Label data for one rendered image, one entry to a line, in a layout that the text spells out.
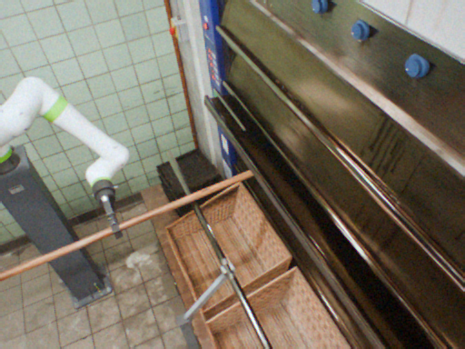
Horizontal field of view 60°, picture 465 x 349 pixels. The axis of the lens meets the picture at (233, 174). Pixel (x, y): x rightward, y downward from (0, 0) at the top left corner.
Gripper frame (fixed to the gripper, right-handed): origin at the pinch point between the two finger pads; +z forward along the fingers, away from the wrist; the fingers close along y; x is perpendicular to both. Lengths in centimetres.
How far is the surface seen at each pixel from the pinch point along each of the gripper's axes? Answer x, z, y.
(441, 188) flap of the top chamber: -69, 79, -63
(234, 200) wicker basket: -62, -27, 47
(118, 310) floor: 26, -37, 119
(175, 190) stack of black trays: -33, -41, 36
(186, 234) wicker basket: -30, -27, 58
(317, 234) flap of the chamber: -59, 53, -22
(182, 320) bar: -10.5, 36.9, 23.5
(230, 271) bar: -33, 39, 1
